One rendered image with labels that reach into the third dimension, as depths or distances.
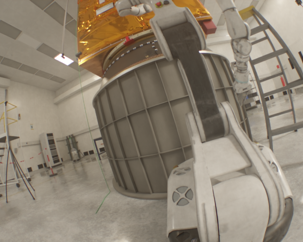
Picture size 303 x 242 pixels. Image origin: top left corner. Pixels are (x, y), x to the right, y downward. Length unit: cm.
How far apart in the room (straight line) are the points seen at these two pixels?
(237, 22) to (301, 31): 760
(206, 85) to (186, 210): 53
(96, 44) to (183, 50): 153
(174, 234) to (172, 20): 90
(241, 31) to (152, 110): 85
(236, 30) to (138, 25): 147
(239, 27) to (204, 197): 58
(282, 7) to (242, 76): 816
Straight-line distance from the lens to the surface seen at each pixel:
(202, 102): 61
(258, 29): 152
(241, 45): 58
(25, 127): 858
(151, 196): 126
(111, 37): 189
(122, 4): 95
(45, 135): 818
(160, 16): 69
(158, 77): 113
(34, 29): 617
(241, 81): 69
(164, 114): 107
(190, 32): 61
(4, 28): 629
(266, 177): 41
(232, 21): 57
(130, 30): 184
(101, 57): 196
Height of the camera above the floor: 61
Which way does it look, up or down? 3 degrees up
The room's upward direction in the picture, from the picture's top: 17 degrees counter-clockwise
